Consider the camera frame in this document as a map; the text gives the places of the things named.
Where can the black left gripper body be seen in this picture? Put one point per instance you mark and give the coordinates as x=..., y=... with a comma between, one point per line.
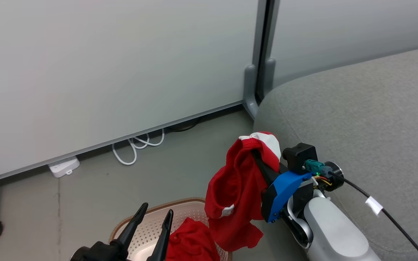
x=100, y=252

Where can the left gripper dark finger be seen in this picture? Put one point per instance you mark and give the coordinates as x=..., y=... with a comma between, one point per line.
x=132, y=224
x=162, y=235

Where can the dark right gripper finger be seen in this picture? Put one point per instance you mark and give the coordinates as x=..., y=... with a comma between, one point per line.
x=267, y=171

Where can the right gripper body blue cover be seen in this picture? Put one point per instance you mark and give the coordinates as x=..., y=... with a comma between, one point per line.
x=283, y=188

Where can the red garment white trim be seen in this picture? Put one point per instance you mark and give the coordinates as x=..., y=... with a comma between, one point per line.
x=236, y=188

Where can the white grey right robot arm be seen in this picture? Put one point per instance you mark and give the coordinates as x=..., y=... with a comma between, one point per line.
x=334, y=232

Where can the pink perforated laundry basket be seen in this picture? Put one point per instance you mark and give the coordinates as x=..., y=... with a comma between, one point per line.
x=149, y=224

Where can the grey fabric sofa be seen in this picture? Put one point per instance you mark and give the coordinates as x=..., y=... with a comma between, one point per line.
x=357, y=137

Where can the white power adapter box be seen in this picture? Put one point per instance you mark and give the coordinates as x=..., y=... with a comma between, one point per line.
x=63, y=166

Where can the dark round partition foot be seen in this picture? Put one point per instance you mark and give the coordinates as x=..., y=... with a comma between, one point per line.
x=183, y=126

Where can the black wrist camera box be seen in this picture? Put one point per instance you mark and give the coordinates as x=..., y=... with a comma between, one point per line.
x=299, y=156

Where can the grey partition post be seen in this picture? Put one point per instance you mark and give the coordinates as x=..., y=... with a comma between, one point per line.
x=256, y=65

